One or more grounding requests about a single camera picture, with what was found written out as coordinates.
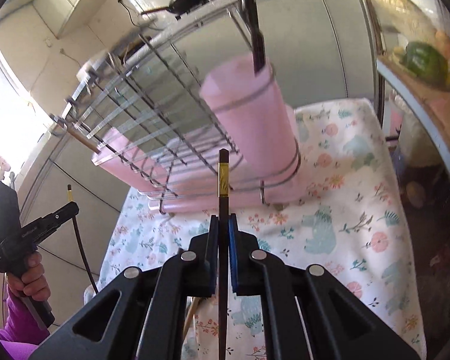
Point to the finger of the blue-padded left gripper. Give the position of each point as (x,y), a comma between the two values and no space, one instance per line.
(166,293)

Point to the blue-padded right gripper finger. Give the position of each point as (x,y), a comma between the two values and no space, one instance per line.
(255,272)

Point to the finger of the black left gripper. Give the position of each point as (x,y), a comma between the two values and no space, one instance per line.
(65,213)

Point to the gold-banded brown chopstick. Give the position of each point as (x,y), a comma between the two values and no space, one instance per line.
(223,215)

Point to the black plastic spoon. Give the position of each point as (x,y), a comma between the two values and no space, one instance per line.
(248,10)

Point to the purple sleeve forearm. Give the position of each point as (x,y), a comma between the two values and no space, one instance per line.
(21,334)

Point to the person's left hand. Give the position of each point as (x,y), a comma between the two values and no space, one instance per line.
(33,282)

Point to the gold-banded dark chopstick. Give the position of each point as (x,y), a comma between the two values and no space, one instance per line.
(80,244)

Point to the pink left utensil cup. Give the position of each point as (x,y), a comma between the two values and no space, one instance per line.
(119,157)

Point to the pink utensil cup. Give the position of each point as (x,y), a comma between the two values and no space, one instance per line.
(119,157)
(250,107)

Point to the pink drip tray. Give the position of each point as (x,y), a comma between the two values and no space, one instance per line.
(197,189)

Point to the floral bear pattern cloth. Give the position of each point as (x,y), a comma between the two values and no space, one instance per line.
(349,219)

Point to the pink right utensil cup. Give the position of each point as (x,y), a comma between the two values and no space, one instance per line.
(250,107)

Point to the white plastic bag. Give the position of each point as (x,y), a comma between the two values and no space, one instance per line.
(415,145)

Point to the green bell pepper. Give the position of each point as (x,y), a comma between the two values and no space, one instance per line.
(426,63)

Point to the clear plastic produce bag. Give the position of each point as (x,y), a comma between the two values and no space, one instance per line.
(410,21)

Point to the chrome shelf pole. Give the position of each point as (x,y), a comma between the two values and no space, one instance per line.
(376,50)

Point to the metal wire utensil rack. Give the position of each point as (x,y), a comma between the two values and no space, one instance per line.
(153,99)

